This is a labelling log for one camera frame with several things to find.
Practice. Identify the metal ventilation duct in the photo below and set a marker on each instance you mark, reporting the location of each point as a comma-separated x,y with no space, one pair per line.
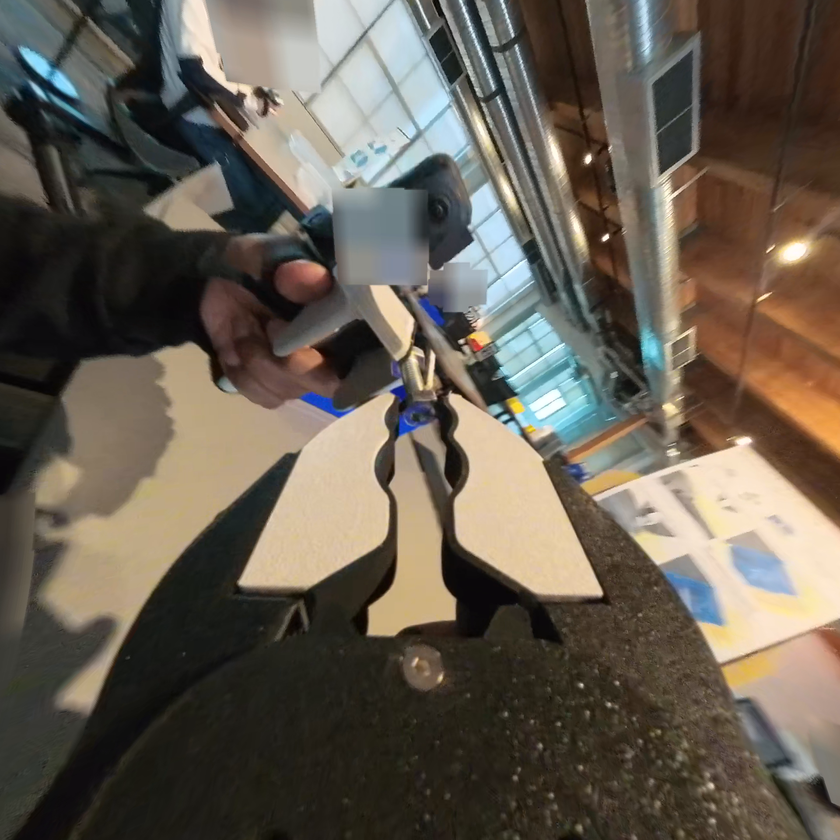
643,197

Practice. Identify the printed poster sheet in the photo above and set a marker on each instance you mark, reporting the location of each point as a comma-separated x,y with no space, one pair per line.
735,551

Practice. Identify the wooden desk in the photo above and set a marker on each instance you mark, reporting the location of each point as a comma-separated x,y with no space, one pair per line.
282,164

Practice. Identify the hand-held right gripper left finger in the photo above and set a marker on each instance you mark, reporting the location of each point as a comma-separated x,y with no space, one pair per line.
322,519

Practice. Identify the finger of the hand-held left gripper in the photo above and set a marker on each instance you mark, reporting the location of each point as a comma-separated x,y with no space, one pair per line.
394,315

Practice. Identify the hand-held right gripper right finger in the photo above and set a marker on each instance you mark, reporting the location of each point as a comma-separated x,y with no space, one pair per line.
519,519

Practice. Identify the silver metal bolt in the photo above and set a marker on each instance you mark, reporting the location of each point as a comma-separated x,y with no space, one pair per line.
420,374

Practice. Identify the person's left forearm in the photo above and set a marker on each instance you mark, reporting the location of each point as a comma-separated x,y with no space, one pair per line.
92,282

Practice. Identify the person's left hand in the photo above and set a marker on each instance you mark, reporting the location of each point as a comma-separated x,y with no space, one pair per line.
250,341

